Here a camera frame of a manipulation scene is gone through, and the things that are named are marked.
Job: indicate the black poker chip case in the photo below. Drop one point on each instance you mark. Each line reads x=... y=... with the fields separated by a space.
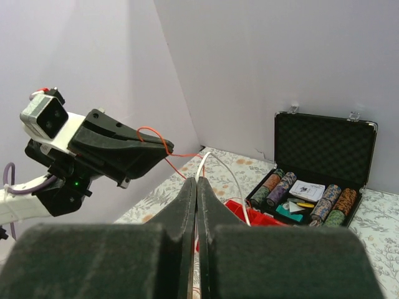
x=335 y=152

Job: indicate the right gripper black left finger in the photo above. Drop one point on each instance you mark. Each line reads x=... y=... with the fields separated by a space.
x=174 y=269

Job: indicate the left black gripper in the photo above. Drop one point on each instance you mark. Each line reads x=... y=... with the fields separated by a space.
x=102 y=146

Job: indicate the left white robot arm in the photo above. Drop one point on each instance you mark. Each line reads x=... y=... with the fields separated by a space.
x=18 y=201

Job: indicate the white card deck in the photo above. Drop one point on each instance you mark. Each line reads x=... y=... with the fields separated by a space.
x=307 y=191

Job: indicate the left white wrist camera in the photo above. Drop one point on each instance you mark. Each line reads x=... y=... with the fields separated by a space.
x=48 y=123

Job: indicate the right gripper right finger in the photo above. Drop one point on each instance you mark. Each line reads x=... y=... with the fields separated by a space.
x=207 y=260

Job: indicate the red plastic compartment tray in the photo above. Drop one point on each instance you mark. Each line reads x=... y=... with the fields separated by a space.
x=252 y=215

